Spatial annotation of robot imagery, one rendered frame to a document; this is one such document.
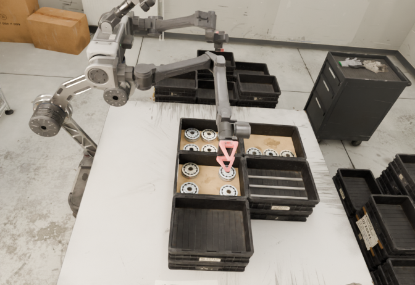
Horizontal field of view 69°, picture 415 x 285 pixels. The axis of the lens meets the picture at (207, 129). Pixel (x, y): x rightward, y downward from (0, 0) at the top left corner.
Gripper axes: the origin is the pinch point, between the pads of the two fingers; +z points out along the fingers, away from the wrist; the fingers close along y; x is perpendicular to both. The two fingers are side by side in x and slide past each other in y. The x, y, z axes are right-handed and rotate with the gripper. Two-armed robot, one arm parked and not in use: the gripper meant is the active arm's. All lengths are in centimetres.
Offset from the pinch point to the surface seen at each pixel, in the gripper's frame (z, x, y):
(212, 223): -10, -1, 62
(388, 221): -33, -130, 97
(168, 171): -53, 24, 75
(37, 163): -110, 145, 144
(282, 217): -19, -44, 71
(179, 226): -8, 16, 62
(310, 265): 6, -55, 76
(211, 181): -37, -2, 62
